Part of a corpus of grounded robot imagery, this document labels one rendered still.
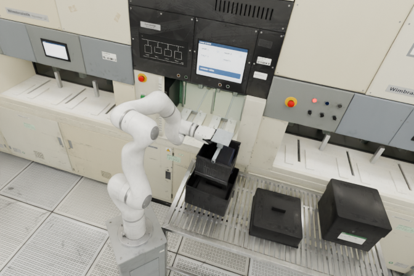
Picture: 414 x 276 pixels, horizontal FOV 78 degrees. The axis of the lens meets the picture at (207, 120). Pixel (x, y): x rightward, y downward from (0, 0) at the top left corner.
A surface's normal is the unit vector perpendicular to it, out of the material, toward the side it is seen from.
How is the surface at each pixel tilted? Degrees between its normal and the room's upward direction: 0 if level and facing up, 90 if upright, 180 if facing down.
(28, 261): 0
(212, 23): 90
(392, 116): 90
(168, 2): 90
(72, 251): 0
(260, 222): 0
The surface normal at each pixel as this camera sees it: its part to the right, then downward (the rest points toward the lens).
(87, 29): -0.26, 0.57
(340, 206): 0.10, -0.79
